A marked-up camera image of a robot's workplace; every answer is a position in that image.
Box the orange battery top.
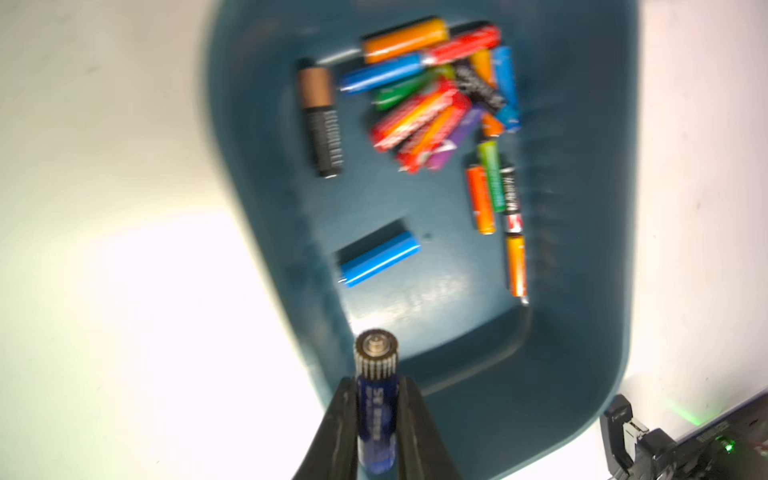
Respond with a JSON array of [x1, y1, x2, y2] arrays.
[[362, 18, 450, 64]]

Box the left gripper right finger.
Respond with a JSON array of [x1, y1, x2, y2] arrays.
[[396, 376, 461, 480]]

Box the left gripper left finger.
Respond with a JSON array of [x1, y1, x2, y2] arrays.
[[293, 377, 359, 480]]

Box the teal plastic storage box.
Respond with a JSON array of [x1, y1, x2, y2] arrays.
[[208, 1, 638, 479]]

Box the red orange battery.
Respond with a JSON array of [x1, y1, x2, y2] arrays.
[[466, 164, 496, 235]]

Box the black red battery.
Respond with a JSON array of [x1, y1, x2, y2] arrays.
[[500, 163, 523, 235]]

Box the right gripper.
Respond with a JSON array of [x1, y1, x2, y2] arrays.
[[600, 391, 767, 480]]

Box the orange battery lower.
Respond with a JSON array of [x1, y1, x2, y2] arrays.
[[505, 234, 529, 306]]

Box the light blue battery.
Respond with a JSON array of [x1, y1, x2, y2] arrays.
[[339, 231, 421, 288]]

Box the dark blue battery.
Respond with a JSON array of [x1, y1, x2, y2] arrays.
[[354, 329, 399, 475]]

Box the red yellow battery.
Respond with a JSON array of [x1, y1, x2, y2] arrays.
[[370, 78, 458, 152]]

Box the red battery top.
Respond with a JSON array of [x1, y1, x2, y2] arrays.
[[421, 25, 502, 67]]

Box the blue battery upper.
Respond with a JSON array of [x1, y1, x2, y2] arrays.
[[338, 53, 424, 94]]

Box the green battery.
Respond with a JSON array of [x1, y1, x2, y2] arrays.
[[477, 140, 506, 213]]

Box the black copper battery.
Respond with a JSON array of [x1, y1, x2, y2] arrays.
[[297, 58, 343, 178]]

